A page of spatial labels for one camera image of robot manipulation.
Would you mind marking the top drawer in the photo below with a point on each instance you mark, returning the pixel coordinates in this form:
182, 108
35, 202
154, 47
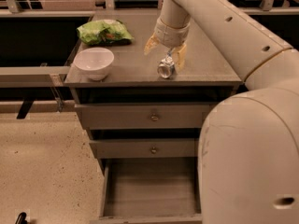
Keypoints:
142, 116

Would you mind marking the redbull can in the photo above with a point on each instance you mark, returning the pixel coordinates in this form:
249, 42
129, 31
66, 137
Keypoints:
166, 66

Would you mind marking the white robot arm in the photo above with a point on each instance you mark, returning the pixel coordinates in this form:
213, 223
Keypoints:
248, 146

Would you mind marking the white bowl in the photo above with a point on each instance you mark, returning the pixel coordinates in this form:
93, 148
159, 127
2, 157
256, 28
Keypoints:
94, 63

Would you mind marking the black object at floor corner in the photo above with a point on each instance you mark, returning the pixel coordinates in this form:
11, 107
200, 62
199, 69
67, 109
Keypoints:
21, 219

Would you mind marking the green chip bag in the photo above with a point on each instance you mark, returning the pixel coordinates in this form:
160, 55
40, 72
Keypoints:
103, 32

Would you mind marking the open bottom drawer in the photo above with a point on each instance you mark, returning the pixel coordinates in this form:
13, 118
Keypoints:
150, 191

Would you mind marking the grey drawer cabinet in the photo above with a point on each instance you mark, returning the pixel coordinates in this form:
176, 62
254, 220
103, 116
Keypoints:
206, 78

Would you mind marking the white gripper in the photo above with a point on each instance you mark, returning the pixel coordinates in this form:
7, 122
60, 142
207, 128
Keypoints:
171, 34

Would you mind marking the middle drawer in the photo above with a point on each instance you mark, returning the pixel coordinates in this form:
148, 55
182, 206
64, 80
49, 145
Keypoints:
144, 148

